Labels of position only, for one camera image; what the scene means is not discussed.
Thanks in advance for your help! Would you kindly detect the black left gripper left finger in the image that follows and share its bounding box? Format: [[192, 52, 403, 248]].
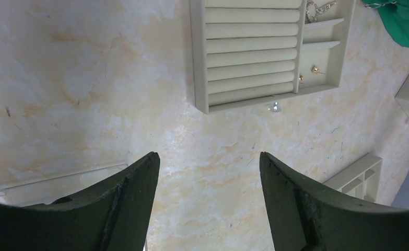
[[52, 152, 161, 251]]

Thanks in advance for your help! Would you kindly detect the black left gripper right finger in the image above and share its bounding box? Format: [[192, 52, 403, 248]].
[[260, 152, 398, 250]]

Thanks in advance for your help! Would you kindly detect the beige ring roll tray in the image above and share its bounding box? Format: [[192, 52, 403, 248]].
[[190, 1, 356, 114]]

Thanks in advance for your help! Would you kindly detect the beige four-compartment tray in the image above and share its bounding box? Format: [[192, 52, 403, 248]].
[[324, 153, 383, 203]]

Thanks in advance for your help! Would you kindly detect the clear acrylic box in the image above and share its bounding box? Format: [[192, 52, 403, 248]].
[[0, 163, 127, 207]]

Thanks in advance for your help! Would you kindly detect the crystal tray knob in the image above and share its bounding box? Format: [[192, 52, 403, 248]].
[[268, 102, 282, 112]]

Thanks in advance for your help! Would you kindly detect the gold stud earring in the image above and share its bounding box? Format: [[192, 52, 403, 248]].
[[311, 65, 325, 75]]

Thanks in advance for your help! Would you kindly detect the green cloth with orange logo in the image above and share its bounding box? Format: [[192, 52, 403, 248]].
[[362, 0, 409, 48]]

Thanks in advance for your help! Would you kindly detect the silver chain in tray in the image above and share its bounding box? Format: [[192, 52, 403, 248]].
[[305, 0, 340, 24]]

